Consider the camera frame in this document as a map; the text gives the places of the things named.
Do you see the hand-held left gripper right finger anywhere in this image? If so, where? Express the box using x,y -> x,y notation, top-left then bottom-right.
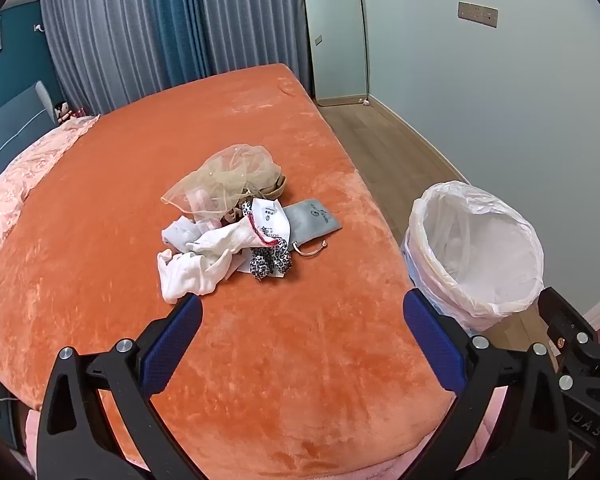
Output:
402,290 -> 576,480

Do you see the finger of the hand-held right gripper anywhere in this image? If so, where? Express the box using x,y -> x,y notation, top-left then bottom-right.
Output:
538,286 -> 600,361

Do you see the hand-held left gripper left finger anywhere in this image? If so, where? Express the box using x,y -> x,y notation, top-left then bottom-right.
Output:
36,293 -> 216,480

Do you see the white lined trash bin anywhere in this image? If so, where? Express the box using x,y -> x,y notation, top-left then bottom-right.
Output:
405,181 -> 545,332

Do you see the long white sock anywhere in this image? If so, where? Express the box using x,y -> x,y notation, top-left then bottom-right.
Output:
186,220 -> 262,262

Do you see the leopard print scrunchie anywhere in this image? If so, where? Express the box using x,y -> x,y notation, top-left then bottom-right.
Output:
247,240 -> 295,281

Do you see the dusty pink scrunchie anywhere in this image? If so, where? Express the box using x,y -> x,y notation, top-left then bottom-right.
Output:
220,202 -> 248,226

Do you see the pink plastic wrapper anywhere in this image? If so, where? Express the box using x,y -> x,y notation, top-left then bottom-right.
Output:
185,185 -> 231,223

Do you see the white paper tag red string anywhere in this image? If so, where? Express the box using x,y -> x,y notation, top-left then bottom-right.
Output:
244,197 -> 294,250

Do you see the grey fabric pouch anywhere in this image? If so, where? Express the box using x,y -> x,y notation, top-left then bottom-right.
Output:
280,200 -> 342,246

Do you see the beige mesh cloth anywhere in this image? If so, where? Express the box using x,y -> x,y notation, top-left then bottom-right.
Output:
161,144 -> 283,222

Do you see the beige stocking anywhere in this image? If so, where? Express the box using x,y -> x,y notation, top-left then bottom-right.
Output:
252,172 -> 287,200

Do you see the orange plush blanket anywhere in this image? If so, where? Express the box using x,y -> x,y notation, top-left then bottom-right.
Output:
0,63 -> 456,466

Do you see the pink quilt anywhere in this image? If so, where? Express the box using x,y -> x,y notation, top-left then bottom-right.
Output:
0,114 -> 101,271

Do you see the small plush doll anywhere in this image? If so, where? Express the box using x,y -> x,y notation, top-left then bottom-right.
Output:
54,101 -> 88,123

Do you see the teal padded headboard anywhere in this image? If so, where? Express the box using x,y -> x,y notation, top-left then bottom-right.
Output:
0,80 -> 56,196

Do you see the grey curtain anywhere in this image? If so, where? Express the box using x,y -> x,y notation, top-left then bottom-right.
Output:
195,0 -> 315,96
40,0 -> 167,116

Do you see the blue curtain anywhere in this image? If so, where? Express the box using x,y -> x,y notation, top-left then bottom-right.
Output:
150,0 -> 217,90

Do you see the brown wall switch panel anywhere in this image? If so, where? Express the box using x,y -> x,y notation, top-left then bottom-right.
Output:
457,1 -> 498,28

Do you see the standing mirror thin frame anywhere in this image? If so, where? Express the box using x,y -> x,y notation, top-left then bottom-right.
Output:
301,0 -> 371,107

